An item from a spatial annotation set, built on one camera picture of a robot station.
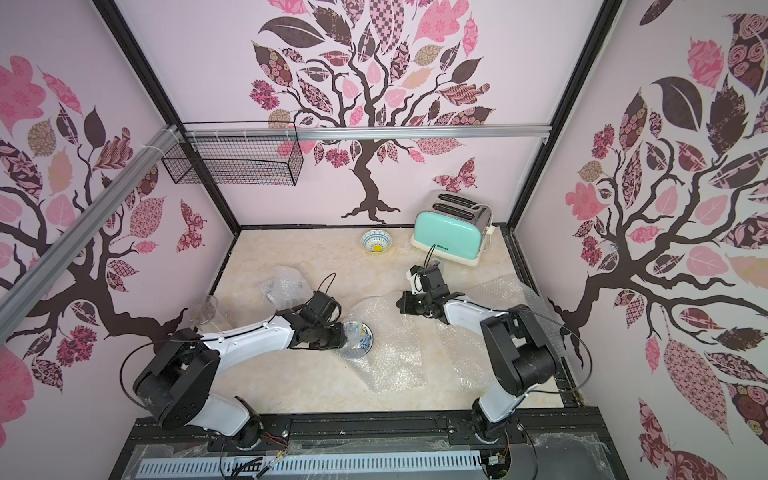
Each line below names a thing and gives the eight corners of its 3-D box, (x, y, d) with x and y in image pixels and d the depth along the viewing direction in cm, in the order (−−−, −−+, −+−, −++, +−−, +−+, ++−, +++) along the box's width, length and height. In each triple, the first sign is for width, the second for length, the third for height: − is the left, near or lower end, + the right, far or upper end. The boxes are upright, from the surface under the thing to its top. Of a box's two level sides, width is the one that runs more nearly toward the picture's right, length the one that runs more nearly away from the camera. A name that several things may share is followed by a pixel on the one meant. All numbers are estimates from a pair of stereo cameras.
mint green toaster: (413, 247, 116) (416, 214, 102) (434, 220, 126) (440, 187, 112) (471, 275, 107) (483, 242, 94) (489, 244, 117) (502, 210, 103)
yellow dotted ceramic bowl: (361, 254, 113) (360, 248, 110) (363, 235, 119) (362, 229, 117) (392, 254, 113) (392, 248, 110) (392, 235, 119) (392, 229, 117)
